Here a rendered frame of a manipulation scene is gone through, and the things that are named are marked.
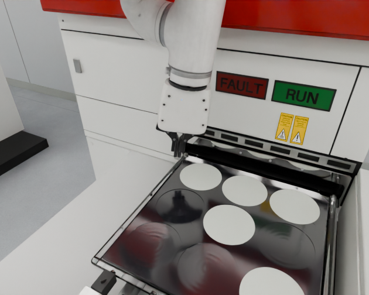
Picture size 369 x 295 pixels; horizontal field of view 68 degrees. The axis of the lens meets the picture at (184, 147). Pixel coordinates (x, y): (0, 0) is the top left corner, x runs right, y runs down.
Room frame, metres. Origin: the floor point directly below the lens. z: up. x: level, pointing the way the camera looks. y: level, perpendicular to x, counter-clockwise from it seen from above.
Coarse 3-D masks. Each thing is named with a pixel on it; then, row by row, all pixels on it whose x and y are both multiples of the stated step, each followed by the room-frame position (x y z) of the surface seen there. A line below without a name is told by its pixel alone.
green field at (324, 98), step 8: (280, 88) 0.55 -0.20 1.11; (288, 88) 0.54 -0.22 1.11; (296, 88) 0.53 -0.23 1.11; (304, 88) 0.53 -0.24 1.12; (312, 88) 0.52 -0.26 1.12; (280, 96) 0.55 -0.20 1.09; (288, 96) 0.54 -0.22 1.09; (296, 96) 0.53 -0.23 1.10; (304, 96) 0.53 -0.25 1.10; (312, 96) 0.52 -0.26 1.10; (320, 96) 0.51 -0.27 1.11; (328, 96) 0.51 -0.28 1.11; (304, 104) 0.52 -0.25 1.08; (312, 104) 0.52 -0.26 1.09; (320, 104) 0.51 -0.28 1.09; (328, 104) 0.50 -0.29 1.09
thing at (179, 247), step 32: (192, 160) 0.57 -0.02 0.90; (160, 192) 0.46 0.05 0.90; (192, 192) 0.46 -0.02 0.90; (160, 224) 0.37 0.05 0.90; (192, 224) 0.36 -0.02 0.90; (256, 224) 0.36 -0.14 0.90; (288, 224) 0.37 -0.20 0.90; (320, 224) 0.36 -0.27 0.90; (128, 256) 0.29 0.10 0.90; (160, 256) 0.29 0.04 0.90; (192, 256) 0.29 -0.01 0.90; (224, 256) 0.29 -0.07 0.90; (256, 256) 0.29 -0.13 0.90; (288, 256) 0.29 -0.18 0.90; (320, 256) 0.29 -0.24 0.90; (160, 288) 0.24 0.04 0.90; (192, 288) 0.24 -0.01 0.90; (224, 288) 0.24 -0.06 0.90
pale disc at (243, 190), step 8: (240, 176) 0.51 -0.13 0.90; (224, 184) 0.48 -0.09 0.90; (232, 184) 0.48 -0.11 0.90; (240, 184) 0.48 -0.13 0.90; (248, 184) 0.48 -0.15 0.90; (256, 184) 0.48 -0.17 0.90; (224, 192) 0.46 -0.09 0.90; (232, 192) 0.46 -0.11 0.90; (240, 192) 0.46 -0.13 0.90; (248, 192) 0.46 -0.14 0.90; (256, 192) 0.46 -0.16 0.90; (264, 192) 0.46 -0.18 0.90; (232, 200) 0.43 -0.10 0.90; (240, 200) 0.43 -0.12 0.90; (248, 200) 0.43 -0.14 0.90; (256, 200) 0.43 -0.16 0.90; (264, 200) 0.43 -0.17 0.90
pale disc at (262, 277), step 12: (252, 276) 0.26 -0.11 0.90; (264, 276) 0.26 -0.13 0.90; (276, 276) 0.26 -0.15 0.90; (288, 276) 0.26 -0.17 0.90; (240, 288) 0.24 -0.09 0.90; (252, 288) 0.24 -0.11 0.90; (264, 288) 0.24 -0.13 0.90; (276, 288) 0.24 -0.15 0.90; (288, 288) 0.24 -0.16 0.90; (300, 288) 0.24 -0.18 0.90
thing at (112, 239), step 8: (176, 168) 0.54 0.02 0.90; (168, 176) 0.51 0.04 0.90; (160, 184) 0.48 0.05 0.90; (152, 192) 0.45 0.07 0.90; (144, 200) 0.43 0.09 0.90; (136, 208) 0.40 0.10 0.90; (136, 216) 0.39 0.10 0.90; (128, 224) 0.36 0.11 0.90; (120, 232) 0.34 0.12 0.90; (112, 240) 0.33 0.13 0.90; (104, 248) 0.31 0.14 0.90; (96, 256) 0.29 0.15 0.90
